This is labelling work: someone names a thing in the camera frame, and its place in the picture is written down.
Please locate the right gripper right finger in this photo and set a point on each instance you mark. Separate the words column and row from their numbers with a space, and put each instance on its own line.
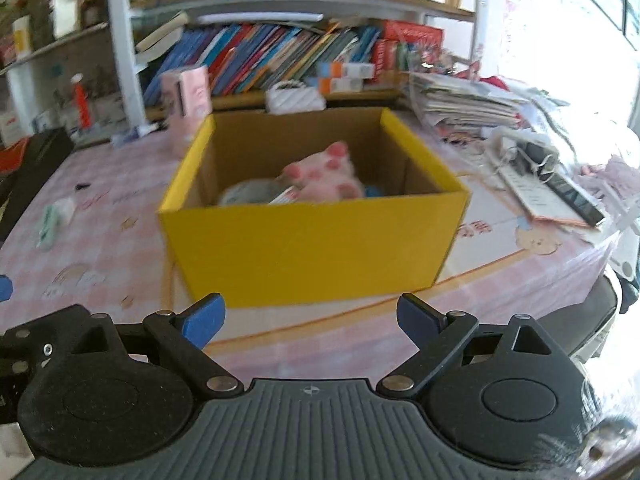
column 418, row 320

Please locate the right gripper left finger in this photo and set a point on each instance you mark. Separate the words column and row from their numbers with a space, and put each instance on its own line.
column 200, row 322

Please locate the green white toy figure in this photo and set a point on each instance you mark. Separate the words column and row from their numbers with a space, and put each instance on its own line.
column 55, row 217

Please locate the pink plush pig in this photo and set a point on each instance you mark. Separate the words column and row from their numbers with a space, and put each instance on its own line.
column 324, row 177

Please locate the blue plastic bag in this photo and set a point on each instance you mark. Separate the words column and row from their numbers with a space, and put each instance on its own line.
column 372, row 191

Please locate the yellow tape roll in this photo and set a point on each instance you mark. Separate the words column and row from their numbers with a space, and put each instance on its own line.
column 253, row 191

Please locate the pink checkered tablecloth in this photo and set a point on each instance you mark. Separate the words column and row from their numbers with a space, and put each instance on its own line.
column 112, row 258

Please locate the yellow cardboard box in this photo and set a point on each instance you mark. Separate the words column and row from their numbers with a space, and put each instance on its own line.
column 302, row 253

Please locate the black keyboard case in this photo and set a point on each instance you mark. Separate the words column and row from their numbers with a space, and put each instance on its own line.
column 45, row 152

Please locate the white tube on table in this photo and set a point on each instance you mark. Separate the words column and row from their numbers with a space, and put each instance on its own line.
column 132, row 135

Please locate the stack of papers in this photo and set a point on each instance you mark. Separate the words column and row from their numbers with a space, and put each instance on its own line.
column 457, row 104

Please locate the pink cylindrical humidifier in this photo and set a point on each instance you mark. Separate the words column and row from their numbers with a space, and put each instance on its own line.
column 186, row 101

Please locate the white quilted handbag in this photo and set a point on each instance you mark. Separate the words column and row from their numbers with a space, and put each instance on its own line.
column 292, row 97

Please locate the red tassel ornament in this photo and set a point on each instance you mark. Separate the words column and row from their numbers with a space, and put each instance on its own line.
column 81, row 101

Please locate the orange white medicine boxes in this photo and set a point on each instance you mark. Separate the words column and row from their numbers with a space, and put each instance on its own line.
column 338, row 77

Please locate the row of colourful books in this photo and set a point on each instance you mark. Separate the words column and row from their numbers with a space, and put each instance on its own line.
column 250, row 57

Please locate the white bookshelf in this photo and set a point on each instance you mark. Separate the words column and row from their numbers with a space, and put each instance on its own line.
column 205, row 12

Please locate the white yellow cup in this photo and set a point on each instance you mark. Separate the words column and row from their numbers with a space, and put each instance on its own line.
column 22, row 37

